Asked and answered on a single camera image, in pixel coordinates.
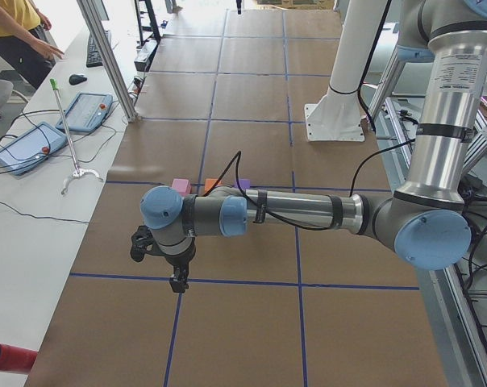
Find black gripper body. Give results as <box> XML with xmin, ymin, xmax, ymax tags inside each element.
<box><xmin>164</xmin><ymin>245</ymin><xmax>196</xmax><ymax>278</ymax></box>

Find orange foam block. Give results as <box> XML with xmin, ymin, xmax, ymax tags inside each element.
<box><xmin>203</xmin><ymin>178</ymin><xmax>222</xmax><ymax>196</ymax></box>

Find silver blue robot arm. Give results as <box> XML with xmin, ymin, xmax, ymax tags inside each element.
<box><xmin>130</xmin><ymin>1</ymin><xmax>487</xmax><ymax>293</ymax></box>

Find pink foam block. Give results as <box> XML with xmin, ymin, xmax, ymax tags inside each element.
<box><xmin>171</xmin><ymin>178</ymin><xmax>192</xmax><ymax>197</ymax></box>

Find purple foam block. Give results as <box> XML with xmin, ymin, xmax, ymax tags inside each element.
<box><xmin>235</xmin><ymin>178</ymin><xmax>251</xmax><ymax>190</ymax></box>

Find reacher grabber stick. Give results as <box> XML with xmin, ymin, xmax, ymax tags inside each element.
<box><xmin>50</xmin><ymin>78</ymin><xmax>104</xmax><ymax>195</ymax></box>

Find far blue teach pendant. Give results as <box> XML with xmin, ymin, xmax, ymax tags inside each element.
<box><xmin>64</xmin><ymin>93</ymin><xmax>114</xmax><ymax>134</ymax></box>

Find blue teach pendant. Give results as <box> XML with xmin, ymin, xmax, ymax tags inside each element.
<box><xmin>64</xmin><ymin>93</ymin><xmax>114</xmax><ymax>134</ymax></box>
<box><xmin>0</xmin><ymin>122</ymin><xmax>67</xmax><ymax>176</ymax></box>

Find near blue teach pendant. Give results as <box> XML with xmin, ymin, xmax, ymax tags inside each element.
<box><xmin>0</xmin><ymin>122</ymin><xmax>67</xmax><ymax>176</ymax></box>

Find red tube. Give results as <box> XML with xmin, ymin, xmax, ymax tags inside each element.
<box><xmin>0</xmin><ymin>343</ymin><xmax>38</xmax><ymax>375</ymax></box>

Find black computer mouse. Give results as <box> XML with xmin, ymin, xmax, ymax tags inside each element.
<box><xmin>69</xmin><ymin>73</ymin><xmax>88</xmax><ymax>85</ymax></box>

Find black keyboard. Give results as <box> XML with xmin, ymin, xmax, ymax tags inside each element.
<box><xmin>85</xmin><ymin>34</ymin><xmax>103</xmax><ymax>68</ymax></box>

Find person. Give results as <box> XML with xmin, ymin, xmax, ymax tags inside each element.
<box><xmin>0</xmin><ymin>1</ymin><xmax>64</xmax><ymax>89</ymax></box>

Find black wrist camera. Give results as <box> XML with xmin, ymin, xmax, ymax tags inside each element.
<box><xmin>130</xmin><ymin>225</ymin><xmax>157</xmax><ymax>263</ymax></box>

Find black camera cable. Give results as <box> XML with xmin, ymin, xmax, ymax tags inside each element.
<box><xmin>201</xmin><ymin>0</ymin><xmax>418</xmax><ymax>231</ymax></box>

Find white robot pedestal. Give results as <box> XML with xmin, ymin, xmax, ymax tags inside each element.
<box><xmin>305</xmin><ymin>0</ymin><xmax>390</xmax><ymax>142</ymax></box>

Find aluminium frame post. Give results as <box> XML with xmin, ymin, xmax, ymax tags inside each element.
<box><xmin>77</xmin><ymin>0</ymin><xmax>138</xmax><ymax>123</ymax></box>

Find aluminium side frame rail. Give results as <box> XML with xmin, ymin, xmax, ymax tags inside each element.
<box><xmin>368</xmin><ymin>23</ymin><xmax>487</xmax><ymax>387</ymax></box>

